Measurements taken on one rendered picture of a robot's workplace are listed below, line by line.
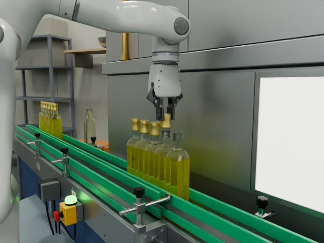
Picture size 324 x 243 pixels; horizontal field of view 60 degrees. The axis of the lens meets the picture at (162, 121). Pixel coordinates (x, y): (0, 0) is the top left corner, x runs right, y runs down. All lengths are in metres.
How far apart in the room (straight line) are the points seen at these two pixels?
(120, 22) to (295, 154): 0.56
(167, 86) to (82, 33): 4.33
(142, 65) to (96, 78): 3.71
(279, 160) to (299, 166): 0.05
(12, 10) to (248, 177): 0.76
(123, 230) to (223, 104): 0.48
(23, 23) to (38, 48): 4.42
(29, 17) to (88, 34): 4.24
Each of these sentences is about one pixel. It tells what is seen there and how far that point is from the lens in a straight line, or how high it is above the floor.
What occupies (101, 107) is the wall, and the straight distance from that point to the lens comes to 4.87.
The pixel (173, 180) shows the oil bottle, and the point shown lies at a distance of 0.85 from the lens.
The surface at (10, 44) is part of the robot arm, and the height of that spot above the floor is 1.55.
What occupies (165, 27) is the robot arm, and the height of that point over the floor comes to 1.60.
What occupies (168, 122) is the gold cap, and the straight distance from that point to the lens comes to 0.87.
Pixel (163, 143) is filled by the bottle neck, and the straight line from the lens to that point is 0.88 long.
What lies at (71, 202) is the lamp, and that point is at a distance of 1.17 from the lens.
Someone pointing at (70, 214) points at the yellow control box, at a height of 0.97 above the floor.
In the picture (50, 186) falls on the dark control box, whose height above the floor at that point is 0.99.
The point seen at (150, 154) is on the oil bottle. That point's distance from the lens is 0.92.
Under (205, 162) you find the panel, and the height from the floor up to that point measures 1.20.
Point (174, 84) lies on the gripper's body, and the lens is 0.87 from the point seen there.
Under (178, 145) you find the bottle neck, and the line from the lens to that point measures 0.84.
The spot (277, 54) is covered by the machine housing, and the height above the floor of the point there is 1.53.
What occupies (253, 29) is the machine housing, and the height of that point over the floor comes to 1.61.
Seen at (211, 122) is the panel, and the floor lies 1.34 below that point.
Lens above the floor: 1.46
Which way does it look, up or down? 8 degrees down
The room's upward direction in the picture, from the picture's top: straight up
